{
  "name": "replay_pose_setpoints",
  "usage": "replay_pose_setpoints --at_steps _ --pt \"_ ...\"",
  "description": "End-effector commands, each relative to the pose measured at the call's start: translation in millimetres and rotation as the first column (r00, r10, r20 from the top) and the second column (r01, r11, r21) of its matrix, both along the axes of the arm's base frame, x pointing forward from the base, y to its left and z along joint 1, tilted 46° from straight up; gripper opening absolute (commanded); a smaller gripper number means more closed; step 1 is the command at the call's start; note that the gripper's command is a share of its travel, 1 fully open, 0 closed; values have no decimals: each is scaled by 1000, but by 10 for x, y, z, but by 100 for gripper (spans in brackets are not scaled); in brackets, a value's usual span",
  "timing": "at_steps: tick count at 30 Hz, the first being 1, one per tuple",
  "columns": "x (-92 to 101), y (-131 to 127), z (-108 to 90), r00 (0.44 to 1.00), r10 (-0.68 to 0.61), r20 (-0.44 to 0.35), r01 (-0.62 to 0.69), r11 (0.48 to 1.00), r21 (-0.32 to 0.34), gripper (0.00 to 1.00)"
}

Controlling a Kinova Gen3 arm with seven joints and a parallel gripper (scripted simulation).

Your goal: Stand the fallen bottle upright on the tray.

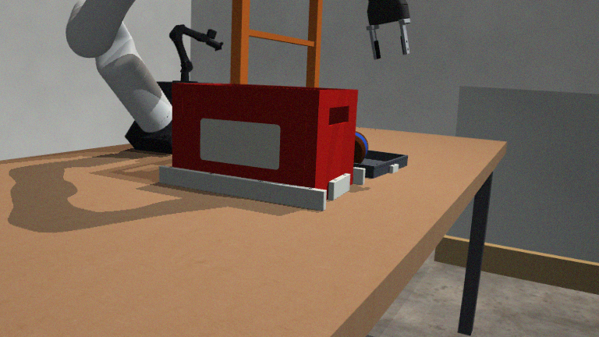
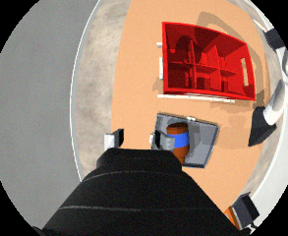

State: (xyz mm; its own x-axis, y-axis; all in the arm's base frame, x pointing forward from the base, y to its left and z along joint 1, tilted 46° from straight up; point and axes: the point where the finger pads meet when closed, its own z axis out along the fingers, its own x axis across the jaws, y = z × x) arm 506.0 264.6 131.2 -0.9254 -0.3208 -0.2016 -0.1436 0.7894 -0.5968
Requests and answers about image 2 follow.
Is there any red crate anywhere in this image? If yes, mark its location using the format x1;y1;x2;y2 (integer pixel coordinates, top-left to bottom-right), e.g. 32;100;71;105
162;22;256;101

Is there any brown bottle with blue label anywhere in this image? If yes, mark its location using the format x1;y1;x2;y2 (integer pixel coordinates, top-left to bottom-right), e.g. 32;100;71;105
166;123;190;165

